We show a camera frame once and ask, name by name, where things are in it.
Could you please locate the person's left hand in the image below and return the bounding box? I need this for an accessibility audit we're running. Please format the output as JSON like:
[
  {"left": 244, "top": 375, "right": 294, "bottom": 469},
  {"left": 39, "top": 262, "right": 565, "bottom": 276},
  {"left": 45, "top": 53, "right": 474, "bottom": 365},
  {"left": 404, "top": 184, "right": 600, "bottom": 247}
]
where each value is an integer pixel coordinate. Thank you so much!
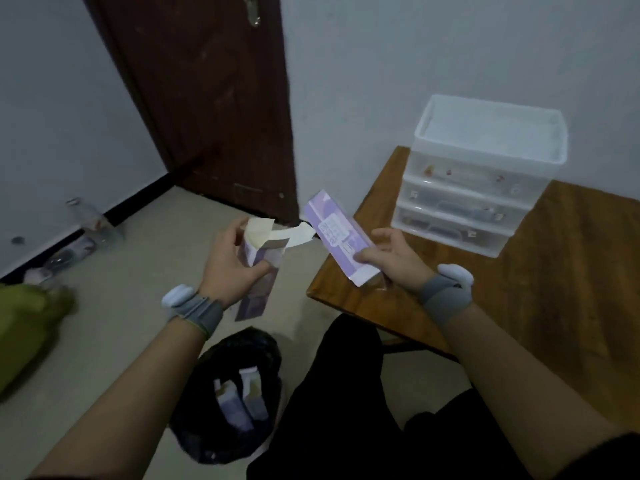
[{"left": 197, "top": 216, "right": 277, "bottom": 311}]

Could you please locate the person's right hand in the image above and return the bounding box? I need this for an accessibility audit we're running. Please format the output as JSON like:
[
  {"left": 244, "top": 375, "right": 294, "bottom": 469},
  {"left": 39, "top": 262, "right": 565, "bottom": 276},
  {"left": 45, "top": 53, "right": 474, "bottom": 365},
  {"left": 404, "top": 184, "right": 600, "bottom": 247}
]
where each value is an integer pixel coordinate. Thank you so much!
[{"left": 353, "top": 227, "right": 437, "bottom": 296}]

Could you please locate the purple white box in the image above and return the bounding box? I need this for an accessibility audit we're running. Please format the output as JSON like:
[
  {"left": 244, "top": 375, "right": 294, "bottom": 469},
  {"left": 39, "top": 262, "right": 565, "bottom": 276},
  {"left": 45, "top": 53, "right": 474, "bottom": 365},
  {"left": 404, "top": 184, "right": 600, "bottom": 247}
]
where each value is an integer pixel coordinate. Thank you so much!
[
  {"left": 233, "top": 216, "right": 317, "bottom": 323},
  {"left": 213, "top": 378, "right": 256, "bottom": 433},
  {"left": 238, "top": 365, "right": 271, "bottom": 422},
  {"left": 301, "top": 189, "right": 385, "bottom": 289}
]

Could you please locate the white plastic drawer organizer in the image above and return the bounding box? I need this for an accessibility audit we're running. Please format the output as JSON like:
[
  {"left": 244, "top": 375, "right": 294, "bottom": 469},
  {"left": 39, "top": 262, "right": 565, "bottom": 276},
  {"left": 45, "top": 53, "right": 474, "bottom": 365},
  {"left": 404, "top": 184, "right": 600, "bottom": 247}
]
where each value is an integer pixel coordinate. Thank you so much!
[{"left": 390, "top": 94, "right": 570, "bottom": 259}]

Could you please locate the person's left forearm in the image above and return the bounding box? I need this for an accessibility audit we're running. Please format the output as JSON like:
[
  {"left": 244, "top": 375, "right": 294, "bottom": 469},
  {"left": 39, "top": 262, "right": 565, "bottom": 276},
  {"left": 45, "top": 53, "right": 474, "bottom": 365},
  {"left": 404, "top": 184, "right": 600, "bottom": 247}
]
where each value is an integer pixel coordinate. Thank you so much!
[{"left": 29, "top": 317, "right": 209, "bottom": 480}]

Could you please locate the person's right forearm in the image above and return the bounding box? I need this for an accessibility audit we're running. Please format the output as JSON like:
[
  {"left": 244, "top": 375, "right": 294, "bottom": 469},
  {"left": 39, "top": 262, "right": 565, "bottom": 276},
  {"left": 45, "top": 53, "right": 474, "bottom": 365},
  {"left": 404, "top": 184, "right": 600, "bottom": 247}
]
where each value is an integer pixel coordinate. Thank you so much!
[{"left": 439, "top": 302, "right": 622, "bottom": 480}]

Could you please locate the person's black shirt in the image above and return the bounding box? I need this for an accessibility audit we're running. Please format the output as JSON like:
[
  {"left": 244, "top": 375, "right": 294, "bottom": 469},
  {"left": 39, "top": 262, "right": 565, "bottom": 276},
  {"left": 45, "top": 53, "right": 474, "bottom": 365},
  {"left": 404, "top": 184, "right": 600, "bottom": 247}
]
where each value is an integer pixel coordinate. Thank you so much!
[{"left": 553, "top": 431, "right": 640, "bottom": 480}]

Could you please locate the grey wristband with white tracker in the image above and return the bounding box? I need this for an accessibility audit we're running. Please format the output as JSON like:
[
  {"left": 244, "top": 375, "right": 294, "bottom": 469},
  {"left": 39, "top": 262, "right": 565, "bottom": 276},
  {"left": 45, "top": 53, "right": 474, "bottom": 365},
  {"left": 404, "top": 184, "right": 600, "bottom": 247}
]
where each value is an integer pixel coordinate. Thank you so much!
[
  {"left": 417, "top": 263, "right": 475, "bottom": 329},
  {"left": 161, "top": 284, "right": 225, "bottom": 341}
]

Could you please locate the clear bottle with red label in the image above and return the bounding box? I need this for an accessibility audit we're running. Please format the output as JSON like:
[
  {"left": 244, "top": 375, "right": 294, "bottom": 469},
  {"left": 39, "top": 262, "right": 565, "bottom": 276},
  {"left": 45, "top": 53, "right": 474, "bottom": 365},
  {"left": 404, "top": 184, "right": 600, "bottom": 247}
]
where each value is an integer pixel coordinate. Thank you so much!
[{"left": 65, "top": 196, "right": 125, "bottom": 251}]

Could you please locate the trash bin with black bag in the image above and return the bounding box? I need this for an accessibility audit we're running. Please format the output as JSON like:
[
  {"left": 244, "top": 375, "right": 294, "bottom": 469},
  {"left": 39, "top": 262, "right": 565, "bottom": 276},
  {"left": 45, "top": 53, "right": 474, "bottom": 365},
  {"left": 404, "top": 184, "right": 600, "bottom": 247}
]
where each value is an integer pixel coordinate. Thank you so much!
[{"left": 168, "top": 326, "right": 284, "bottom": 466}]

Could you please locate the dark brown wooden door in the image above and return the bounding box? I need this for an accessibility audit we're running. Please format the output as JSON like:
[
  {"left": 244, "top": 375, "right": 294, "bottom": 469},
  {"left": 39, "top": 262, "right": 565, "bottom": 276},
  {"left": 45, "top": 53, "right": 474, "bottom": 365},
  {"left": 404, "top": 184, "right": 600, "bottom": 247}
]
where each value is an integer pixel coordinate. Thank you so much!
[{"left": 79, "top": 0, "right": 301, "bottom": 227}]

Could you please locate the crumpled clear plastic bottle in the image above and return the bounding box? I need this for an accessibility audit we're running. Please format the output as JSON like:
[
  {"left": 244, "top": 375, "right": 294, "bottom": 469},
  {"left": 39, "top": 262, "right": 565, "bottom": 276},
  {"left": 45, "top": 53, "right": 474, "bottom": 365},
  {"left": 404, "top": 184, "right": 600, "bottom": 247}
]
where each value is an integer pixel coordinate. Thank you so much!
[{"left": 21, "top": 266, "right": 57, "bottom": 291}]

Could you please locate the green plastic bag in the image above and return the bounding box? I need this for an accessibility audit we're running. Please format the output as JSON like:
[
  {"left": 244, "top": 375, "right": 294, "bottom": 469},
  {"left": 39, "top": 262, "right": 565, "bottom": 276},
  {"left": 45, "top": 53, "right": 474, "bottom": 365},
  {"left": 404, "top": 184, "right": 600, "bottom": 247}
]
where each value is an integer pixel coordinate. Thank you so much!
[{"left": 0, "top": 281, "right": 77, "bottom": 397}]

